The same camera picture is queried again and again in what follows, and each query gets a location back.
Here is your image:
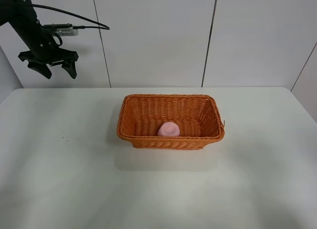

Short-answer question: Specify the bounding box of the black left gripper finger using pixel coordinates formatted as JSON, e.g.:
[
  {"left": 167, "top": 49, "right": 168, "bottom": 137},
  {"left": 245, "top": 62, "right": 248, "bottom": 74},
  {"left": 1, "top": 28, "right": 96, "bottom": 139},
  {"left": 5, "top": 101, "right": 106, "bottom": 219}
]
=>
[
  {"left": 28, "top": 62, "right": 52, "bottom": 79},
  {"left": 61, "top": 60, "right": 77, "bottom": 79}
]

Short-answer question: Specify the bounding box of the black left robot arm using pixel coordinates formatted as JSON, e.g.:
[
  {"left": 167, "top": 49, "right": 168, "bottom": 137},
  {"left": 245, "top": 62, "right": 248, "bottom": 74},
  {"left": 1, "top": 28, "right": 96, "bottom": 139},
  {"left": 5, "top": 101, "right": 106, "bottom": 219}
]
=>
[{"left": 0, "top": 0, "right": 78, "bottom": 79}]

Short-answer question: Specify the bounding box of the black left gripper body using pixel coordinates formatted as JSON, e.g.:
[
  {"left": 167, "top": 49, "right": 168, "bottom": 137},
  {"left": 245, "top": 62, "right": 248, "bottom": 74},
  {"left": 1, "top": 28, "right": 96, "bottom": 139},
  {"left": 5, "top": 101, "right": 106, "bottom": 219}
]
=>
[{"left": 9, "top": 18, "right": 78, "bottom": 64}]

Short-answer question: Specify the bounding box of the black camera cable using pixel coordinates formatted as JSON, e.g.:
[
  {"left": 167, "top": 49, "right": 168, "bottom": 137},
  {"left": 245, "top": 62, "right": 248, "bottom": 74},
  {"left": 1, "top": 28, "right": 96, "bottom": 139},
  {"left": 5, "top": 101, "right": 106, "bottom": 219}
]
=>
[{"left": 0, "top": 2, "right": 110, "bottom": 31}]

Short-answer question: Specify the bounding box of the pink peach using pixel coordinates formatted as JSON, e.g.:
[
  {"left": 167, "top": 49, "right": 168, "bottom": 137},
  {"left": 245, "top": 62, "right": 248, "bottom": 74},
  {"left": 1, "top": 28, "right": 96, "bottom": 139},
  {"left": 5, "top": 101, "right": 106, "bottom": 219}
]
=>
[{"left": 158, "top": 122, "right": 180, "bottom": 137}]

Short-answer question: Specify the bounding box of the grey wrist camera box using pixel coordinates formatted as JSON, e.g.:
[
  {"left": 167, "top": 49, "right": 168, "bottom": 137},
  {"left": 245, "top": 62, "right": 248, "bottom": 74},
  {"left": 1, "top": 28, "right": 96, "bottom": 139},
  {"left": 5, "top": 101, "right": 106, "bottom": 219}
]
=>
[{"left": 43, "top": 24, "right": 78, "bottom": 37}]

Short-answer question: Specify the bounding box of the orange wicker basket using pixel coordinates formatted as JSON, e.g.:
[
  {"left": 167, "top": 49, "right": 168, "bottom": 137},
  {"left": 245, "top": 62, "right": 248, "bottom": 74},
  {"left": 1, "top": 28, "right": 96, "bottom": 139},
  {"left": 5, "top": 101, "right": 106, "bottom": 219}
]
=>
[{"left": 117, "top": 94, "right": 225, "bottom": 150}]

